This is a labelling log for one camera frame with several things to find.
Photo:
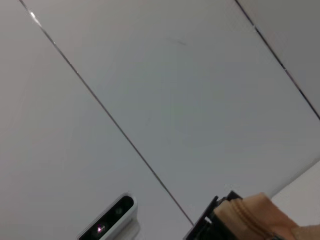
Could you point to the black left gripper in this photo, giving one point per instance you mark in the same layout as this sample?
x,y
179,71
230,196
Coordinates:
x,y
202,222

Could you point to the khaki canvas food bag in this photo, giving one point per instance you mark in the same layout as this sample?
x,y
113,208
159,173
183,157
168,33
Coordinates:
x,y
262,217

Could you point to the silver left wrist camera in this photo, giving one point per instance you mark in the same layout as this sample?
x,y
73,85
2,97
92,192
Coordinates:
x,y
112,220

